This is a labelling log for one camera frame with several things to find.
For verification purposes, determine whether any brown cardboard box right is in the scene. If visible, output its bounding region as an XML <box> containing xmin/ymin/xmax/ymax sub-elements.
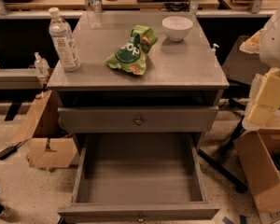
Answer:
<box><xmin>234</xmin><ymin>116</ymin><xmax>280</xmax><ymax>224</ymax></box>

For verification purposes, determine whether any clear water bottle white label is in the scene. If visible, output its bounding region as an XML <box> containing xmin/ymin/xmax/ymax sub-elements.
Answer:
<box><xmin>49</xmin><ymin>7</ymin><xmax>80</xmax><ymax>72</ymax></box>

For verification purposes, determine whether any black folding chair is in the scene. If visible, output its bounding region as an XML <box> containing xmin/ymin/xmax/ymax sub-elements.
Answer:
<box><xmin>198</xmin><ymin>35</ymin><xmax>267</xmax><ymax>193</ymax></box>

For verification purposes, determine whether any grey wooden drawer cabinet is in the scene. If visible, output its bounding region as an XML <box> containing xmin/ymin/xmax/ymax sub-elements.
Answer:
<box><xmin>48</xmin><ymin>11</ymin><xmax>229</xmax><ymax>147</ymax></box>

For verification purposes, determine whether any black power adapter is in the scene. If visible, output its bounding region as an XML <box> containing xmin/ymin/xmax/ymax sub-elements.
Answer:
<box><xmin>0</xmin><ymin>142</ymin><xmax>22</xmax><ymax>161</ymax></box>

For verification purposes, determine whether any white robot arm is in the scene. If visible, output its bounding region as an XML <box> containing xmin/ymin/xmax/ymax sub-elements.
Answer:
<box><xmin>240</xmin><ymin>8</ymin><xmax>280</xmax><ymax>131</ymax></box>

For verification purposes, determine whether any brown cardboard box left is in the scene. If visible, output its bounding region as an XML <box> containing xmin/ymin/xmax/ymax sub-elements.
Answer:
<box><xmin>11</xmin><ymin>91</ymin><xmax>79</xmax><ymax>168</ymax></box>

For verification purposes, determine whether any small clear bottle left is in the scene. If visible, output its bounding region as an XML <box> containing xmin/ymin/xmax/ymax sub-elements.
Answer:
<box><xmin>35</xmin><ymin>52</ymin><xmax>49</xmax><ymax>77</ymax></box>

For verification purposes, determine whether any clear plastic bottle rear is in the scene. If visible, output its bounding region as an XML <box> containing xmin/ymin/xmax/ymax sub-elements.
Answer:
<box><xmin>84</xmin><ymin>0</ymin><xmax>102</xmax><ymax>29</ymax></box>

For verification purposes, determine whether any white ceramic bowl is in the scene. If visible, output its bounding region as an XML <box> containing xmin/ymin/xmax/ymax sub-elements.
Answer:
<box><xmin>161</xmin><ymin>16</ymin><xmax>193</xmax><ymax>41</ymax></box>

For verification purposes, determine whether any small pump bottle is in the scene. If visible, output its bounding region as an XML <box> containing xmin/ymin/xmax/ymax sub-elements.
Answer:
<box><xmin>211</xmin><ymin>43</ymin><xmax>219</xmax><ymax>55</ymax></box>

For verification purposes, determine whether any green chip bag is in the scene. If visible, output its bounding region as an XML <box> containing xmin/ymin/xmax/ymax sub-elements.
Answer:
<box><xmin>106</xmin><ymin>25</ymin><xmax>158</xmax><ymax>76</ymax></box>

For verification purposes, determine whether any brown cardboard box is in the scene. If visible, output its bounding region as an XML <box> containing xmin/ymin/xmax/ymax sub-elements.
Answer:
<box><xmin>234</xmin><ymin>116</ymin><xmax>280</xmax><ymax>224</ymax></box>
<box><xmin>11</xmin><ymin>91</ymin><xmax>79</xmax><ymax>168</ymax></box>

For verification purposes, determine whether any grey drawer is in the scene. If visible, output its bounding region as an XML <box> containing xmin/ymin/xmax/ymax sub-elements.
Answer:
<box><xmin>58</xmin><ymin>133</ymin><xmax>219</xmax><ymax>223</ymax></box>
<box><xmin>58</xmin><ymin>106</ymin><xmax>218</xmax><ymax>133</ymax></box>

